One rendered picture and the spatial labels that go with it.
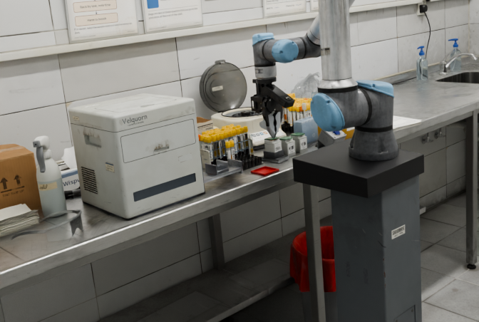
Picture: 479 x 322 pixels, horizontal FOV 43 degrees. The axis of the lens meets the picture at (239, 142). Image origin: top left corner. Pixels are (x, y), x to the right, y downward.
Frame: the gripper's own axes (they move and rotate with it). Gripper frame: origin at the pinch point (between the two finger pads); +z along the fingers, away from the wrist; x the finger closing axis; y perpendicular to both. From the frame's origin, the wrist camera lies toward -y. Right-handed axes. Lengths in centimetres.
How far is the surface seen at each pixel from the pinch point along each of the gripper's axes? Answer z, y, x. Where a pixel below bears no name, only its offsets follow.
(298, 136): 3.2, -0.5, -11.6
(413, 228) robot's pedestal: 28, -48, -9
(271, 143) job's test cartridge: 2.8, 0.2, 2.1
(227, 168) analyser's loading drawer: 4.6, -4.4, 27.5
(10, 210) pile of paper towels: 6, 25, 87
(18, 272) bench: 11, -7, 100
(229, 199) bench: 12.5, -9.8, 32.9
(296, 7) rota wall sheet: -41, 53, -78
